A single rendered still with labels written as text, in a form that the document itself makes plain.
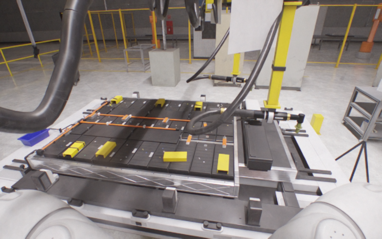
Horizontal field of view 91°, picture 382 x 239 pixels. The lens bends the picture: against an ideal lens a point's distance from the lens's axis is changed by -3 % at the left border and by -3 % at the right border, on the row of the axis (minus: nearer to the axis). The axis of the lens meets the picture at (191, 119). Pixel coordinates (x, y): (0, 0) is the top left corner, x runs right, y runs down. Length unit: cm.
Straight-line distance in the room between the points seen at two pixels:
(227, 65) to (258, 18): 499
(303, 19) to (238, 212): 514
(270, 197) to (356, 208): 106
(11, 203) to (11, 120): 27
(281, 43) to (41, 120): 93
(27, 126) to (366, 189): 66
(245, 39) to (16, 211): 79
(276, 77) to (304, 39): 487
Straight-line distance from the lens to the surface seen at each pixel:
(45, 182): 167
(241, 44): 76
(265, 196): 155
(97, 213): 145
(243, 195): 152
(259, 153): 135
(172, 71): 584
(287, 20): 101
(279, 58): 103
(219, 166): 130
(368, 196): 57
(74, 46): 39
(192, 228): 126
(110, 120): 207
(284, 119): 114
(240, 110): 111
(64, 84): 38
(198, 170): 131
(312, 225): 44
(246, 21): 77
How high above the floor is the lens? 190
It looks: 28 degrees down
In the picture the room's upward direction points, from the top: 1 degrees counter-clockwise
